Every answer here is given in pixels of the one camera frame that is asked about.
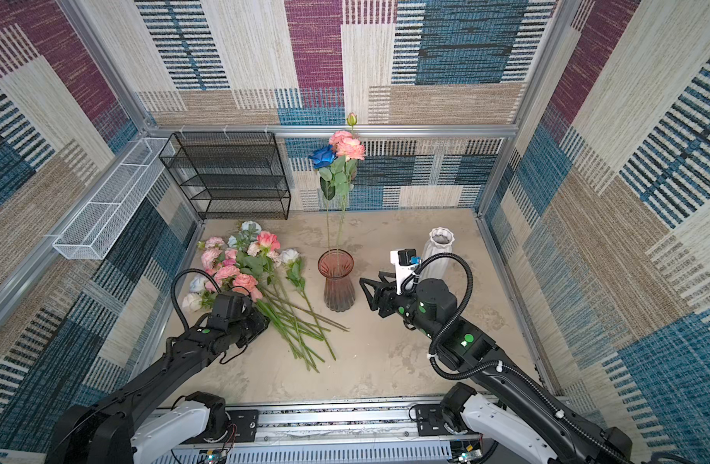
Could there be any black wire mesh shelf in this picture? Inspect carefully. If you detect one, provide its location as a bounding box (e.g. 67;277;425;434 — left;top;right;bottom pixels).
159;131;291;220

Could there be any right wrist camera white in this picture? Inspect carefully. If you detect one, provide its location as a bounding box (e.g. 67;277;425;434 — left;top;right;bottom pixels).
390;249;420;295

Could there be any red ribbed glass vase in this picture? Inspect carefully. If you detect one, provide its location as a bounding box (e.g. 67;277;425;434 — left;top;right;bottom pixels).
317;249;356;312

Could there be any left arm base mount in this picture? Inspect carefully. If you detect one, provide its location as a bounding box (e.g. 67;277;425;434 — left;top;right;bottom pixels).
173;392;260;446

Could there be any white ribbed ceramic vase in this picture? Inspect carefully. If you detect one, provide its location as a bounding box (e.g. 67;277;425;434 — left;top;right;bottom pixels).
420;227;455;280

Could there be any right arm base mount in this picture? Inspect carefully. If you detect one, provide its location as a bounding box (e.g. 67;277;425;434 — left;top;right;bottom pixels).
408;383;478;437

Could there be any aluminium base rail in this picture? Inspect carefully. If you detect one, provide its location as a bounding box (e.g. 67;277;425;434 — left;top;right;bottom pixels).
136;396;507;464

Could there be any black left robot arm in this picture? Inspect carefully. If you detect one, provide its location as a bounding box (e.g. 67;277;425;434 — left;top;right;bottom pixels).
45;291;270;463

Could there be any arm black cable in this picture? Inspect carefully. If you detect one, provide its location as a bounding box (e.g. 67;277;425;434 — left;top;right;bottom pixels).
409;251;652;464
170;268;222;334

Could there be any pink rose stem with bud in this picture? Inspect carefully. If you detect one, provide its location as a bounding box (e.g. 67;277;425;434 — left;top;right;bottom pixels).
329;112;366;249

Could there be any white wire mesh tray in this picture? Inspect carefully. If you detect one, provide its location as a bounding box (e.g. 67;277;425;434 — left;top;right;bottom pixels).
53;137;166;260

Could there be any pile of artificial flowers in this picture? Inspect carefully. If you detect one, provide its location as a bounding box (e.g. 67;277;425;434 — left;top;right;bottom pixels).
172;220;348;371

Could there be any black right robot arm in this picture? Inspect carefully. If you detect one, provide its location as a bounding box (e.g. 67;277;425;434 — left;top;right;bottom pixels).
360;273;633;463

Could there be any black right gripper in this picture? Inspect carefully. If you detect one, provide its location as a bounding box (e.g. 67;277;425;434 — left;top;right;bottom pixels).
359;271;439;341

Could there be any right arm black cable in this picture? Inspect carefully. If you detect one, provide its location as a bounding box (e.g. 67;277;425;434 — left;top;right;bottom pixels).
409;251;652;464

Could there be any white rose stem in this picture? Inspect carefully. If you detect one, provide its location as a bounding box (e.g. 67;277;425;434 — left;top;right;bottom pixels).
281;249;337;361

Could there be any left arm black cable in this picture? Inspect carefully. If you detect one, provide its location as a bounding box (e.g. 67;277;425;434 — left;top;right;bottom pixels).
170;268;222;334

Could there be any blue artificial rose stem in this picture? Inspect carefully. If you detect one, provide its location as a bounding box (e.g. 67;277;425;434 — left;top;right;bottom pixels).
308;144;337;256

